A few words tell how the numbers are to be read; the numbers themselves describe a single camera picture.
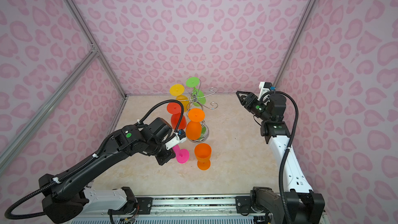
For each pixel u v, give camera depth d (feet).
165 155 1.92
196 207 2.42
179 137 1.96
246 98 2.09
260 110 2.01
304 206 1.35
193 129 2.41
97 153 1.37
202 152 2.63
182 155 2.56
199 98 2.48
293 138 1.63
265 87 2.13
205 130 3.14
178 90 2.52
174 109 2.34
